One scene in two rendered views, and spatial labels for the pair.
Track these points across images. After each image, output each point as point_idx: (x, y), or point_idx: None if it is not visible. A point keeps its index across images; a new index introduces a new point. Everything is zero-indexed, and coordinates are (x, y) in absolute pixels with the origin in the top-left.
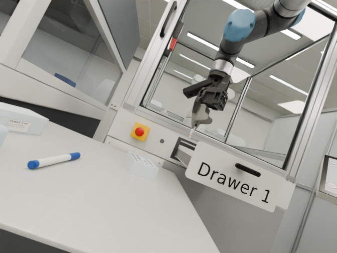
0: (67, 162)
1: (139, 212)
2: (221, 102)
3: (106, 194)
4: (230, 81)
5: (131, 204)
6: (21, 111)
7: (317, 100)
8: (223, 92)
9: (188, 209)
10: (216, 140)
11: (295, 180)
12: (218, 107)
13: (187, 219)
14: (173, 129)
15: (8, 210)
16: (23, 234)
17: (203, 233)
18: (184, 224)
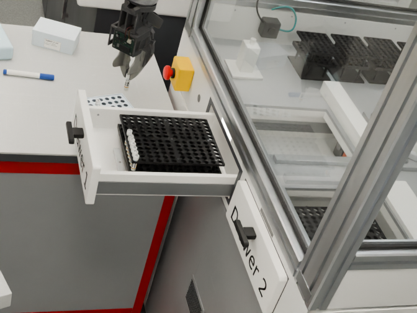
0: (36, 79)
1: (4, 116)
2: (118, 44)
3: (10, 101)
4: (126, 11)
5: (11, 112)
6: (58, 31)
7: (406, 72)
8: (117, 29)
9: (45, 146)
10: (236, 123)
11: (307, 298)
12: (119, 50)
13: (23, 142)
14: (207, 81)
15: None
16: None
17: (11, 148)
18: (12, 138)
